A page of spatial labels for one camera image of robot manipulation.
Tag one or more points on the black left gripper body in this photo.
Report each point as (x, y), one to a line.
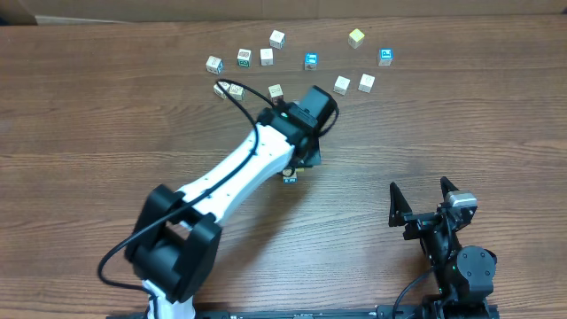
(311, 157)

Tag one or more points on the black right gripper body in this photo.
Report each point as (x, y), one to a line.
(425, 224)

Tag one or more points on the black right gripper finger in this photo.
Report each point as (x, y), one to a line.
(446, 186)
(399, 207)

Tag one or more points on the yellow letter K block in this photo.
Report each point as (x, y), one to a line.
(291, 172)

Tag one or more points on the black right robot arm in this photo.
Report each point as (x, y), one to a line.
(464, 274)

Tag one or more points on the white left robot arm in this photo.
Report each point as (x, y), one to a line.
(177, 234)

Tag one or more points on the green side violin block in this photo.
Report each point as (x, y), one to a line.
(341, 85)

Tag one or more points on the red letter E block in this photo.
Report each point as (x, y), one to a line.
(275, 93)

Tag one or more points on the blue top picture block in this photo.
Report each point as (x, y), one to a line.
(311, 61)

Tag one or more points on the red side picture block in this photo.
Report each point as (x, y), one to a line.
(366, 83)

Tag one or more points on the ice cream picture block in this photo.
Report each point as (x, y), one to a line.
(267, 57)

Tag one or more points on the plain white wooden block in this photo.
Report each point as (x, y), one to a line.
(237, 92)

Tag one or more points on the far white wooden block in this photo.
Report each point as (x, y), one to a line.
(277, 39)

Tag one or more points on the yellow top wooden block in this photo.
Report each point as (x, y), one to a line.
(356, 38)

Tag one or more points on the green letter B block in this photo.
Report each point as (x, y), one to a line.
(244, 57)

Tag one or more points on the blue top far block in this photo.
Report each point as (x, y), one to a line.
(385, 57)

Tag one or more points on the yellow side picture block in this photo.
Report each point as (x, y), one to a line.
(221, 88)

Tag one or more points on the car picture wooden block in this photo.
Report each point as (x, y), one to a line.
(214, 65)

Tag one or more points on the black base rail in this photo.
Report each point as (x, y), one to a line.
(379, 312)

